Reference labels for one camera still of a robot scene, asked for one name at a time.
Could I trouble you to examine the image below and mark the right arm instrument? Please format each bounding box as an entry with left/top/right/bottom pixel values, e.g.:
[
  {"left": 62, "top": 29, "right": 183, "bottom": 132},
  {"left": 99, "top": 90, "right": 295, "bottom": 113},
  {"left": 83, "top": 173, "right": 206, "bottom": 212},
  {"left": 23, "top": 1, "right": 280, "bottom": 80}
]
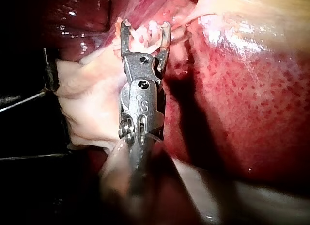
[{"left": 118, "top": 53, "right": 166, "bottom": 145}]

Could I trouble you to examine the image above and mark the right arm instrument jaw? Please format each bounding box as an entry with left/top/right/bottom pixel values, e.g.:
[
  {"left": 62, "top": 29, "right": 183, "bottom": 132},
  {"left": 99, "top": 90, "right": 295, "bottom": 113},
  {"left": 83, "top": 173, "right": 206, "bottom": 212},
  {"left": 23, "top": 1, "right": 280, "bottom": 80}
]
[
  {"left": 156, "top": 21, "right": 172, "bottom": 73},
  {"left": 120, "top": 19, "right": 137, "bottom": 58}
]

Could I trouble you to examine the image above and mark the white clip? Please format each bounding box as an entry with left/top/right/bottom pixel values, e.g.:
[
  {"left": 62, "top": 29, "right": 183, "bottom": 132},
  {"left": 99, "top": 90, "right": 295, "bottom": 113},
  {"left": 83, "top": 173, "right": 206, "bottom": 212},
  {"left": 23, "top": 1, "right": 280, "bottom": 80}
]
[{"left": 128, "top": 21, "right": 168, "bottom": 55}]

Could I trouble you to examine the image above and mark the thin tube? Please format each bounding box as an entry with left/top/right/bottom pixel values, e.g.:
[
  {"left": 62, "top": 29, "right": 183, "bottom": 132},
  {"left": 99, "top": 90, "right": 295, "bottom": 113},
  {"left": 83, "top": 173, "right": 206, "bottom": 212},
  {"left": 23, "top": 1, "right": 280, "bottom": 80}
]
[{"left": 169, "top": 12, "right": 212, "bottom": 43}]

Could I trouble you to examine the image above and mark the pale fatty tissue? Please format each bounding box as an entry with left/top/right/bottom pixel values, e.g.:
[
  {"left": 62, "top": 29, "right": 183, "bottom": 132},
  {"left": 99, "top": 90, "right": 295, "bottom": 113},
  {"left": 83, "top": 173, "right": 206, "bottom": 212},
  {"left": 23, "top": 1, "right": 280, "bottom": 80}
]
[
  {"left": 106, "top": 0, "right": 202, "bottom": 28},
  {"left": 55, "top": 47, "right": 128, "bottom": 150}
]

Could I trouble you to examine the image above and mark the dark red liver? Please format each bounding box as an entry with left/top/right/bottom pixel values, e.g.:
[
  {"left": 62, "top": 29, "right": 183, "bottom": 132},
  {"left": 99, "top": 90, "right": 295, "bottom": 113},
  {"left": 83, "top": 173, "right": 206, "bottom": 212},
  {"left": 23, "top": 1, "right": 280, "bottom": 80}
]
[{"left": 46, "top": 0, "right": 310, "bottom": 199}]

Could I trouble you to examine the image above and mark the gallbladder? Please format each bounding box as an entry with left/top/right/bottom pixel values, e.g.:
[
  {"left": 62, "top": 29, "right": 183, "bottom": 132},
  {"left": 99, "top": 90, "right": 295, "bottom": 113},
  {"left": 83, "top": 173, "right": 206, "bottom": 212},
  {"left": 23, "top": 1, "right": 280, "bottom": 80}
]
[{"left": 198, "top": 0, "right": 310, "bottom": 51}]

